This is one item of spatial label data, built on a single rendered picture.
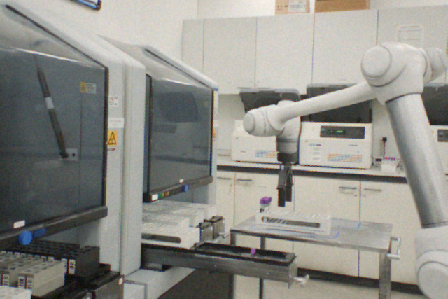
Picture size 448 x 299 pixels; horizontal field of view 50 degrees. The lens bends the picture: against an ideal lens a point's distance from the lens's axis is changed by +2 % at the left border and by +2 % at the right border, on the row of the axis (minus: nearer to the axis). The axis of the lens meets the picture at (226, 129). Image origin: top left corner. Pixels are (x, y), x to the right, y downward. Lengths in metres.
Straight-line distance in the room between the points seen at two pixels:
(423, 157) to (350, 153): 2.41
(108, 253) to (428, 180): 0.96
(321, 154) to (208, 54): 1.44
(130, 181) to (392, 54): 0.89
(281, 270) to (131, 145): 0.62
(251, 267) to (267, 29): 3.02
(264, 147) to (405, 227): 1.23
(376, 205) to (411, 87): 2.46
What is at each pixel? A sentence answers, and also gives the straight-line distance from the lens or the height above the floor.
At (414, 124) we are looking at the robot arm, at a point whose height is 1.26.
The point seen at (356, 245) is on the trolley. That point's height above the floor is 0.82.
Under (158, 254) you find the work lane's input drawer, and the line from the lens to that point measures 1.71.
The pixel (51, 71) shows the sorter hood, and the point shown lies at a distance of 1.25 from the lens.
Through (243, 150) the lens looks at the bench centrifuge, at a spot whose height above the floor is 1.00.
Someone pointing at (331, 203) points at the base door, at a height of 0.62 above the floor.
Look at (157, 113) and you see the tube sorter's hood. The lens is 1.71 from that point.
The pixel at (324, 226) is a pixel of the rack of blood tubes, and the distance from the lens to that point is 1.93.
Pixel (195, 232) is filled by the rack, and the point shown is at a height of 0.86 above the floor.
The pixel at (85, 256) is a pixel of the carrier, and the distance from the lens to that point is 1.42.
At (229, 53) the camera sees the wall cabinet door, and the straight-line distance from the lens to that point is 4.39.
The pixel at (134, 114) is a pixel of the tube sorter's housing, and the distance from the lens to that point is 1.59.
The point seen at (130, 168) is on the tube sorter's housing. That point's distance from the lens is 1.59.
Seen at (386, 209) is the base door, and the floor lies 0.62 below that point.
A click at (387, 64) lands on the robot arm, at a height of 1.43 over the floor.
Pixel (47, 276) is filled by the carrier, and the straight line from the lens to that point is 1.31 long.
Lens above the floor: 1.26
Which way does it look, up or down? 1 degrees down
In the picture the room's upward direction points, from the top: 2 degrees clockwise
